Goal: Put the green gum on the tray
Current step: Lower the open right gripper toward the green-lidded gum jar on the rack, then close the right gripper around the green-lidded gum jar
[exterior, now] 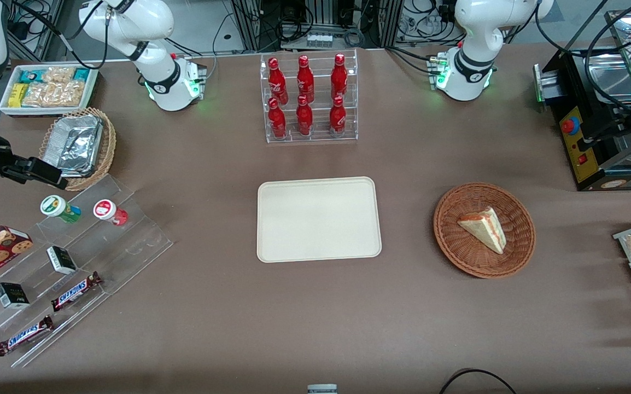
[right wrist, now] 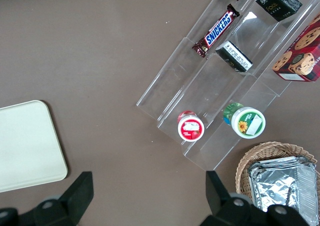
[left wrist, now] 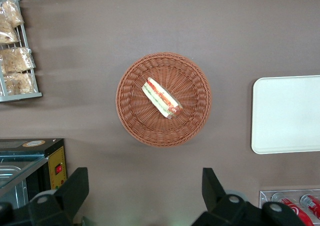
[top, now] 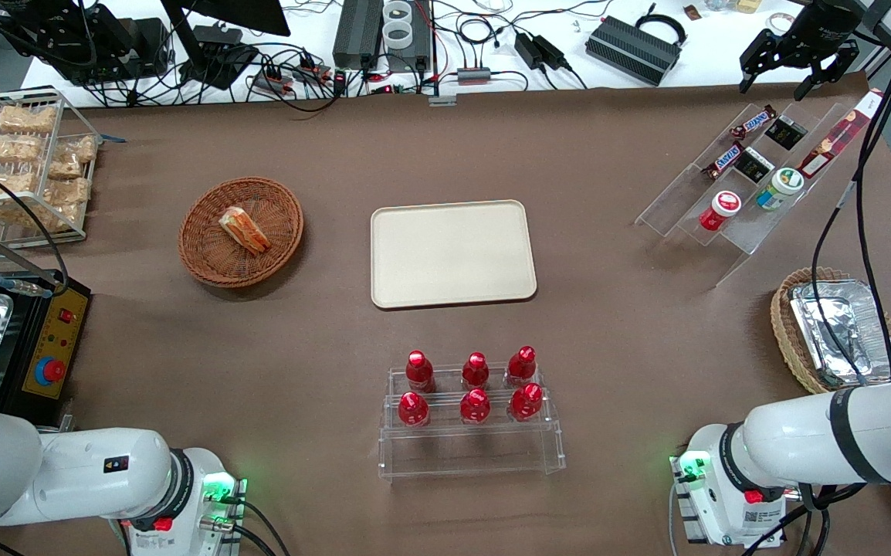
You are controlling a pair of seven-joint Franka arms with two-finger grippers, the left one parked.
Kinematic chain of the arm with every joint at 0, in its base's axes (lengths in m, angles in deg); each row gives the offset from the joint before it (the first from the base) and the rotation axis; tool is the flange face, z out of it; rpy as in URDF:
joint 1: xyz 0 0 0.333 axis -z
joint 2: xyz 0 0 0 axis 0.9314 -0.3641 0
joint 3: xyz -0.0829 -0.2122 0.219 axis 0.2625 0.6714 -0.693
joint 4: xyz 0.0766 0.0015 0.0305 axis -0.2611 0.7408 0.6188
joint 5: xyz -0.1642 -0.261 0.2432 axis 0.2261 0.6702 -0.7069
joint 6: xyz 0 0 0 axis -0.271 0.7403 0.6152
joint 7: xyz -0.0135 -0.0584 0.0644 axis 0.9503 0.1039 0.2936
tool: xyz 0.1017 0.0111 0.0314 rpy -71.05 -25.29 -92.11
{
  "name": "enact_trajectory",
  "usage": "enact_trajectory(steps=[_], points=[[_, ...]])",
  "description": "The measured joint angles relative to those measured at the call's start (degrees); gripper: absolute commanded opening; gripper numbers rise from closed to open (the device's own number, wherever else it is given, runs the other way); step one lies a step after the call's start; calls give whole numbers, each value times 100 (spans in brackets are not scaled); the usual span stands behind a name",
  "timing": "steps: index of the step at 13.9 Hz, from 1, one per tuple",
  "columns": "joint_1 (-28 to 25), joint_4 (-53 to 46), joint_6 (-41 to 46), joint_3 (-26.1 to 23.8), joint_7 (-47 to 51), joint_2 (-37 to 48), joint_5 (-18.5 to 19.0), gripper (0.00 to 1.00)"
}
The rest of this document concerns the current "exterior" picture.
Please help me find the silver foil tray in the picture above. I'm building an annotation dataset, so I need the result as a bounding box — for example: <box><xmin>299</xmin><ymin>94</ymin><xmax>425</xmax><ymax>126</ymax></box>
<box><xmin>40</xmin><ymin>114</ymin><xmax>104</xmax><ymax>178</ymax></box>

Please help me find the red gum bottle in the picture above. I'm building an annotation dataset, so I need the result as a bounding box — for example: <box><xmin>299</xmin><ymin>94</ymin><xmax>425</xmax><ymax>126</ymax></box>
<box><xmin>93</xmin><ymin>199</ymin><xmax>129</xmax><ymax>227</ymax></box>

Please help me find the beige plastic tray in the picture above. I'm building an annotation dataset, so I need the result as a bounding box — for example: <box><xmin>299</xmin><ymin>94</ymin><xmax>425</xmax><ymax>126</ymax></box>
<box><xmin>256</xmin><ymin>176</ymin><xmax>383</xmax><ymax>264</ymax></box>

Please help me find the black machine with yellow panel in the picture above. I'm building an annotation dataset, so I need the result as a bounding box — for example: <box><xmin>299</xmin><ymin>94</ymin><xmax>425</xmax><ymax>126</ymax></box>
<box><xmin>533</xmin><ymin>0</ymin><xmax>631</xmax><ymax>192</ymax></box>

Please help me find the yellow snack packet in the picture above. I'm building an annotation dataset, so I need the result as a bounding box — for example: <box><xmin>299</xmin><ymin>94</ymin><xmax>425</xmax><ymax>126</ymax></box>
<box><xmin>8</xmin><ymin>83</ymin><xmax>29</xmax><ymax>108</ymax></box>

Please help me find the wicker basket with foil trays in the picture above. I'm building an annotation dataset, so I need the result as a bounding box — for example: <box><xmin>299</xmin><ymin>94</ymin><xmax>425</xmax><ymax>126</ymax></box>
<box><xmin>38</xmin><ymin>107</ymin><xmax>117</xmax><ymax>192</ymax></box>

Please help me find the clear bag of cookies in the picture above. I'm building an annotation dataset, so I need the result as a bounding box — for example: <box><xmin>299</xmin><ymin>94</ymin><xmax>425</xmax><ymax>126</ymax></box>
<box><xmin>42</xmin><ymin>66</ymin><xmax>77</xmax><ymax>84</ymax></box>
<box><xmin>22</xmin><ymin>81</ymin><xmax>86</xmax><ymax>108</ymax></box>

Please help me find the small black box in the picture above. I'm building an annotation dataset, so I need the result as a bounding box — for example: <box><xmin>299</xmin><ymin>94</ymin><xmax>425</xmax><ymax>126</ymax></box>
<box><xmin>0</xmin><ymin>282</ymin><xmax>31</xmax><ymax>310</ymax></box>
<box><xmin>46</xmin><ymin>245</ymin><xmax>78</xmax><ymax>276</ymax></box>

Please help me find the white rectangular snack bin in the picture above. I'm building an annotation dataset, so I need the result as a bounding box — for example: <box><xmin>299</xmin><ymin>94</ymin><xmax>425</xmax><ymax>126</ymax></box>
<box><xmin>0</xmin><ymin>63</ymin><xmax>101</xmax><ymax>119</ymax></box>

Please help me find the clear acrylic stepped shelf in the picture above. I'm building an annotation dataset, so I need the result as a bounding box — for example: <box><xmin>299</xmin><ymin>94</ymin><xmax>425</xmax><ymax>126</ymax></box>
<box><xmin>0</xmin><ymin>173</ymin><xmax>174</xmax><ymax>369</ymax></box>

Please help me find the Snickers bar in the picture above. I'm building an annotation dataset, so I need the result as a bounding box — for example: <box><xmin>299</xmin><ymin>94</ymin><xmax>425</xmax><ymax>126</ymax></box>
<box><xmin>50</xmin><ymin>271</ymin><xmax>103</xmax><ymax>313</ymax></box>
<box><xmin>0</xmin><ymin>315</ymin><xmax>55</xmax><ymax>357</ymax></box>

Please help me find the wrapped triangle sandwich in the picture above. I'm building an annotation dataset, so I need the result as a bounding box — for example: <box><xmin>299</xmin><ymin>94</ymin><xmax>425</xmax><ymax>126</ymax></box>
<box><xmin>457</xmin><ymin>206</ymin><xmax>508</xmax><ymax>256</ymax></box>

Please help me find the round brown wicker basket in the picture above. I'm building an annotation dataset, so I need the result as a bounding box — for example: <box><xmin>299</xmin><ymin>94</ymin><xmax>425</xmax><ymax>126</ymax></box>
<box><xmin>433</xmin><ymin>182</ymin><xmax>537</xmax><ymax>280</ymax></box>

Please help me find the red cola bottle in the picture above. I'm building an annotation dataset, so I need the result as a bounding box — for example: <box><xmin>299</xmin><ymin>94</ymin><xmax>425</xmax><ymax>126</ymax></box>
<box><xmin>330</xmin><ymin>53</ymin><xmax>349</xmax><ymax>100</ymax></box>
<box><xmin>268</xmin><ymin>97</ymin><xmax>287</xmax><ymax>140</ymax></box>
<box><xmin>296</xmin><ymin>55</ymin><xmax>315</xmax><ymax>103</ymax></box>
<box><xmin>329</xmin><ymin>96</ymin><xmax>347</xmax><ymax>135</ymax></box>
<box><xmin>296</xmin><ymin>95</ymin><xmax>314</xmax><ymax>137</ymax></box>
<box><xmin>268</xmin><ymin>57</ymin><xmax>289</xmax><ymax>106</ymax></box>

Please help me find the clear acrylic bottle rack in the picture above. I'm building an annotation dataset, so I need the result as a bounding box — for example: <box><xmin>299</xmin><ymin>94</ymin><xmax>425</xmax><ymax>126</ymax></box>
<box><xmin>259</xmin><ymin>49</ymin><xmax>359</xmax><ymax>144</ymax></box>

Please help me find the aluminium frame rail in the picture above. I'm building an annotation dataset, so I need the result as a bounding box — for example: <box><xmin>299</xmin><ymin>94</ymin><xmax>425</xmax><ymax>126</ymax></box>
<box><xmin>7</xmin><ymin>0</ymin><xmax>66</xmax><ymax>62</ymax></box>

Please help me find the black cable loop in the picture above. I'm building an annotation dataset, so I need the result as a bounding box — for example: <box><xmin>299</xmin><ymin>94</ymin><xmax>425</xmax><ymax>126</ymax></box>
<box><xmin>438</xmin><ymin>368</ymin><xmax>519</xmax><ymax>394</ymax></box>

